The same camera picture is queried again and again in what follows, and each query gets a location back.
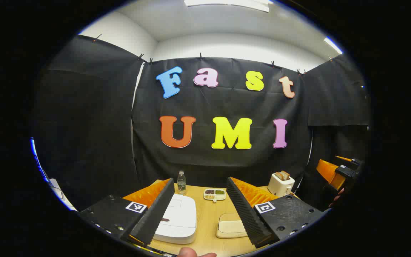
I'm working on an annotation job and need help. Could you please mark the white and blue packaging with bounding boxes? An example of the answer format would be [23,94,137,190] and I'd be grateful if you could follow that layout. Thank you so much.
[31,137,78,212]

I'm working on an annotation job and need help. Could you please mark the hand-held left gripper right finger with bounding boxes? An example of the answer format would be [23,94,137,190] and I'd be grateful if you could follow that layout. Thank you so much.
[226,177,326,248]

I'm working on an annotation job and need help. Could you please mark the clear rice container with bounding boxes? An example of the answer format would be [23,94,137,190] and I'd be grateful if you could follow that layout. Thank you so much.
[215,213,249,239]

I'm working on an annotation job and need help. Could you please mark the clear plastic water bottle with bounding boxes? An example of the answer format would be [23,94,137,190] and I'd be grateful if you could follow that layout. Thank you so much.
[177,170,187,195]

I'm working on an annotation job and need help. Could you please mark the white divided grain dish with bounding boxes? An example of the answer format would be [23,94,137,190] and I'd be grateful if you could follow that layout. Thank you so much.
[203,188,227,203]

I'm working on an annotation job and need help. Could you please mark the white toaster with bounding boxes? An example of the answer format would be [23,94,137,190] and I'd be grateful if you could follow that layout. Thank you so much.
[268,173,295,198]

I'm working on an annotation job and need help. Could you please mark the white rice cooker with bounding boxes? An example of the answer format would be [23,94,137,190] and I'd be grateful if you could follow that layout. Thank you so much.
[153,194,197,245]

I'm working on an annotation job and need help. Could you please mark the ceiling light panel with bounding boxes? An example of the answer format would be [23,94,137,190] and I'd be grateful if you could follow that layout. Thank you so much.
[324,37,343,55]
[183,0,270,13]

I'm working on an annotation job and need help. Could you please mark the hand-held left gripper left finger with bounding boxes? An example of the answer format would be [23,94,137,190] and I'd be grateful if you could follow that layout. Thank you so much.
[78,178,176,247]

